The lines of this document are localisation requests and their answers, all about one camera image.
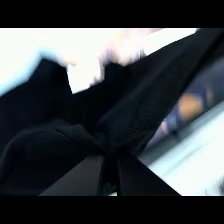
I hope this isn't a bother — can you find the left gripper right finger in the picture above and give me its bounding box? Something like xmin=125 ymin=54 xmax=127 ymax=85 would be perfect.
xmin=117 ymin=151 xmax=182 ymax=197

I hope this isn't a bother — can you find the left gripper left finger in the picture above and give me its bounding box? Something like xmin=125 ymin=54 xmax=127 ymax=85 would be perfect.
xmin=39 ymin=154 xmax=105 ymax=197

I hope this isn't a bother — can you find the black garment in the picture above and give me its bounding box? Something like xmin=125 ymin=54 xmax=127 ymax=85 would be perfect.
xmin=0 ymin=28 xmax=224 ymax=197

